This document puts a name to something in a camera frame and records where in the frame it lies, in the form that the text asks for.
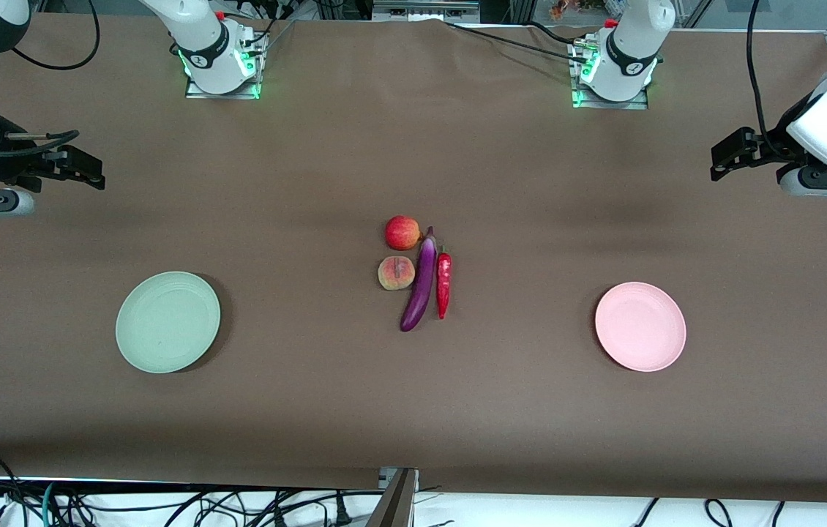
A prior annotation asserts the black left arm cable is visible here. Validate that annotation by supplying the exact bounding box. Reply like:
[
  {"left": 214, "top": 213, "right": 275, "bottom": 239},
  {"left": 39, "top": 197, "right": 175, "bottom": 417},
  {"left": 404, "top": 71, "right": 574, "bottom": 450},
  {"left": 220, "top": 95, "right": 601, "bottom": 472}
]
[{"left": 746, "top": 0, "right": 787, "bottom": 158}]

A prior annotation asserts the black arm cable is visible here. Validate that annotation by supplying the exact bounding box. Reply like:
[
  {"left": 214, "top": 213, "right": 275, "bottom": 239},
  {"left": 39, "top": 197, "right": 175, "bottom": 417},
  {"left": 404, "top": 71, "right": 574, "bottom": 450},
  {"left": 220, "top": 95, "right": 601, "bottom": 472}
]
[
  {"left": 0, "top": 0, "right": 102, "bottom": 158},
  {"left": 746, "top": 0, "right": 787, "bottom": 158}
]

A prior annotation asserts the long purple eggplant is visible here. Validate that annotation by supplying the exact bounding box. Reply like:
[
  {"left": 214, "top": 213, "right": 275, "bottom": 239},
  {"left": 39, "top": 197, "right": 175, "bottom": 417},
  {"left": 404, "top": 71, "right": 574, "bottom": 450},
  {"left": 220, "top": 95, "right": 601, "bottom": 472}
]
[{"left": 400, "top": 225, "right": 438, "bottom": 333}]

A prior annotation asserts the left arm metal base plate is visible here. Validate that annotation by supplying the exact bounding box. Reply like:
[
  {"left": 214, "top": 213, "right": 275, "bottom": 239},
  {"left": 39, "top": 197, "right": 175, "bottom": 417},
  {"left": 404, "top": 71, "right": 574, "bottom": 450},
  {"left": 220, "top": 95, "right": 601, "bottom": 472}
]
[{"left": 569, "top": 37, "right": 650, "bottom": 111}]

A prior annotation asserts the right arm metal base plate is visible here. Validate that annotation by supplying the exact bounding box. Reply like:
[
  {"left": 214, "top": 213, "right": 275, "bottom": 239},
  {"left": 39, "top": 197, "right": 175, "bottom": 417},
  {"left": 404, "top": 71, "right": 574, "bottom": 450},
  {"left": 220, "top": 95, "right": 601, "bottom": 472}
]
[{"left": 184, "top": 28, "right": 268, "bottom": 100}]

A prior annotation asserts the pale green plate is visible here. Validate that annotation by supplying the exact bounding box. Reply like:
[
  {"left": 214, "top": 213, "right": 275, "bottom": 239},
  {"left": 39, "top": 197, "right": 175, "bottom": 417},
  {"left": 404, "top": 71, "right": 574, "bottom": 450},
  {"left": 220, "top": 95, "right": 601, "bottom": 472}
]
[{"left": 115, "top": 271, "right": 222, "bottom": 375}]

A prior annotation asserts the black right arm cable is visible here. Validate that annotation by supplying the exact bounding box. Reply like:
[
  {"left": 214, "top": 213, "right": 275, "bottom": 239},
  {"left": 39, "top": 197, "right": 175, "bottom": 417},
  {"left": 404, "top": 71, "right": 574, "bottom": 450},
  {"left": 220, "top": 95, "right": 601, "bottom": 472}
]
[{"left": 0, "top": 0, "right": 102, "bottom": 158}]

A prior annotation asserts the red chili pepper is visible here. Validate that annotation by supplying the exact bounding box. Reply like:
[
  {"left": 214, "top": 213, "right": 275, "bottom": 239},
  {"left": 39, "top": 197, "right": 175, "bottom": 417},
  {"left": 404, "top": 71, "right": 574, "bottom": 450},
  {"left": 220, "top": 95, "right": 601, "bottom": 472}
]
[{"left": 436, "top": 245, "right": 452, "bottom": 321}]

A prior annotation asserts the metal camera post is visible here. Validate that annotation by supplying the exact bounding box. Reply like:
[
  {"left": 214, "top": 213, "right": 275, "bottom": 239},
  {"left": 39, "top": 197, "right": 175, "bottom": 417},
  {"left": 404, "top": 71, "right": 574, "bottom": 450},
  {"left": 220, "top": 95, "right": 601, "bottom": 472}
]
[{"left": 366, "top": 467, "right": 420, "bottom": 527}]

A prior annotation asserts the yellow pink peach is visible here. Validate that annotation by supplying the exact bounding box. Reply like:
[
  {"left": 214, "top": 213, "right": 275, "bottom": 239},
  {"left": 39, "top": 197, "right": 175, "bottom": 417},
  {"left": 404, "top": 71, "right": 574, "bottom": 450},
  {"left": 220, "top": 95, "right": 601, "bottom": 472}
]
[{"left": 378, "top": 255, "right": 416, "bottom": 291}]

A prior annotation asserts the pink plate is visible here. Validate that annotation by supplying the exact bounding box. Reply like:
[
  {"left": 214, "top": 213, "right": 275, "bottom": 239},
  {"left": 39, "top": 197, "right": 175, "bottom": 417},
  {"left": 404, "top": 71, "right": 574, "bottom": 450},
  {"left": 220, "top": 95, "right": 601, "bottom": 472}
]
[{"left": 594, "top": 282, "right": 687, "bottom": 373}]

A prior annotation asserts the grey metal device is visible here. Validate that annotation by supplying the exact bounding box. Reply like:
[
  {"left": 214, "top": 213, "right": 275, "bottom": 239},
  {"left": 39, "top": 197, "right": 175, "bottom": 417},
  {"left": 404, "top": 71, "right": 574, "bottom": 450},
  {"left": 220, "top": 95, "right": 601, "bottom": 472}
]
[{"left": 372, "top": 0, "right": 482, "bottom": 23}]

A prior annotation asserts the large table cover sheet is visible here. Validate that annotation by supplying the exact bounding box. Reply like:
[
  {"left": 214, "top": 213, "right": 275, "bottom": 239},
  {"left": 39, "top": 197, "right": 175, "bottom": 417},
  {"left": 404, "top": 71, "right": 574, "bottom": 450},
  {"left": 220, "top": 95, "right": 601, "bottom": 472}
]
[{"left": 0, "top": 13, "right": 827, "bottom": 504}]

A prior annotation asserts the black cable across table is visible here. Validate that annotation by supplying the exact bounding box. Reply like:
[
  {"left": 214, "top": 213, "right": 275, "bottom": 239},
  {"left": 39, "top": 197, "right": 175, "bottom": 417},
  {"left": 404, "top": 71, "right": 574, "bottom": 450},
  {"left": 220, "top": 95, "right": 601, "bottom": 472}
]
[
  {"left": 527, "top": 20, "right": 584, "bottom": 43},
  {"left": 444, "top": 20, "right": 588, "bottom": 62}
]

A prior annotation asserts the red apple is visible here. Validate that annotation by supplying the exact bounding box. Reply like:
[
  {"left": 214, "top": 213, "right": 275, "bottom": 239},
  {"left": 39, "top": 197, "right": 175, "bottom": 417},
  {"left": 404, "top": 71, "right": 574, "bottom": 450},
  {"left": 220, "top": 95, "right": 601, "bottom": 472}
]
[{"left": 385, "top": 215, "right": 422, "bottom": 251}]

